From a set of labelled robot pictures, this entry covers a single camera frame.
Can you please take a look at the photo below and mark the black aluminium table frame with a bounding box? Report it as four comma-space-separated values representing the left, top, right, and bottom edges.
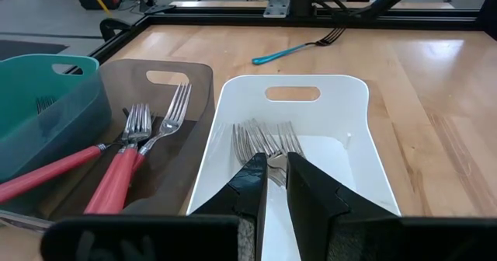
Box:
64, 0, 497, 75

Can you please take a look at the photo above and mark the brown translucent plastic bin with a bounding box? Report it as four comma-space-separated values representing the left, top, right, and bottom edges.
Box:
0, 57, 217, 225

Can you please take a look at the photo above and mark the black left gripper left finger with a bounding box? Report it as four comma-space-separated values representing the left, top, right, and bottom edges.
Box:
40, 151, 269, 261

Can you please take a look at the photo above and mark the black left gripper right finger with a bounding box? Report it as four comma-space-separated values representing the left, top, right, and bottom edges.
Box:
286, 151, 497, 261

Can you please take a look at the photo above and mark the teal plastic bin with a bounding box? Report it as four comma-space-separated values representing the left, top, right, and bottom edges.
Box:
0, 54, 113, 183

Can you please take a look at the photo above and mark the white plastic bin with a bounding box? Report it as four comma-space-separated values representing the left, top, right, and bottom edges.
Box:
185, 73, 403, 261

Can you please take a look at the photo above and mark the silver mounting plate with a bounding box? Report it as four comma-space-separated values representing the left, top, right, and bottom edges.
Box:
262, 0, 291, 19

